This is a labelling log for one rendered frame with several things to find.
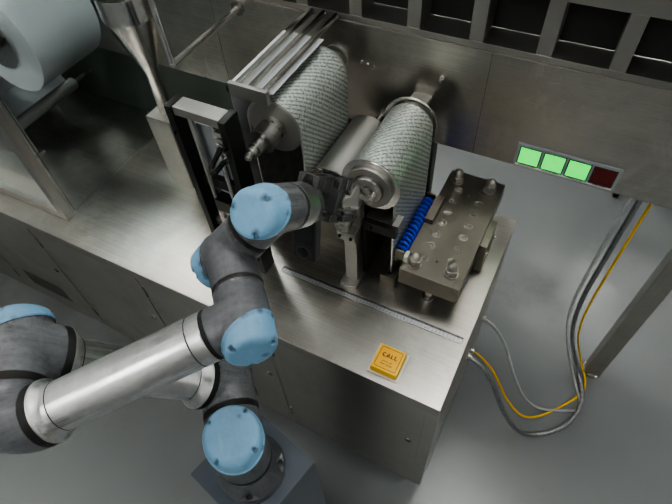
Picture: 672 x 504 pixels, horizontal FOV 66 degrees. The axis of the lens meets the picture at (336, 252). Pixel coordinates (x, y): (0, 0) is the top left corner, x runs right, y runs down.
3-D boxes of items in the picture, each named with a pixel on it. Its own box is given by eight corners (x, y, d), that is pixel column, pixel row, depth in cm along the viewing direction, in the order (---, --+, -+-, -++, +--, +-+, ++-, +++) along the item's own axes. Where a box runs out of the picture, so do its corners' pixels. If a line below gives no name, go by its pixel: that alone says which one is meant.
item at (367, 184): (350, 175, 118) (380, 183, 115) (354, 169, 119) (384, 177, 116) (353, 199, 124) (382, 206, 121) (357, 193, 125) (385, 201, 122)
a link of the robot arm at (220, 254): (192, 304, 74) (239, 258, 70) (182, 246, 81) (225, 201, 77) (235, 315, 80) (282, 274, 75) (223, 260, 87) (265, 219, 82)
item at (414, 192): (390, 252, 137) (393, 204, 122) (423, 193, 149) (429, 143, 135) (392, 252, 137) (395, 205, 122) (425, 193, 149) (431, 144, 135)
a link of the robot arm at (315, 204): (304, 237, 80) (259, 220, 83) (316, 233, 84) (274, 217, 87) (316, 190, 78) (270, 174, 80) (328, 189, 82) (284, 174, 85)
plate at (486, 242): (473, 269, 146) (479, 245, 137) (484, 244, 151) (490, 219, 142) (481, 272, 145) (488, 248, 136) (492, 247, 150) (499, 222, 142)
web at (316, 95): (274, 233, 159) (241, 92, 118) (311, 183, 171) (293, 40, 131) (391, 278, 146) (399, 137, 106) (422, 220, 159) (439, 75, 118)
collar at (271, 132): (251, 149, 122) (246, 128, 117) (265, 134, 126) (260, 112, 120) (274, 157, 120) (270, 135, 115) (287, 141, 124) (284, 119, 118)
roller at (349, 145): (307, 203, 137) (303, 169, 127) (350, 144, 150) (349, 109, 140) (348, 217, 133) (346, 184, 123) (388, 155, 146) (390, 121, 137)
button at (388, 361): (369, 369, 130) (369, 365, 128) (381, 346, 134) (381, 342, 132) (395, 381, 128) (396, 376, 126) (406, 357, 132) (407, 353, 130)
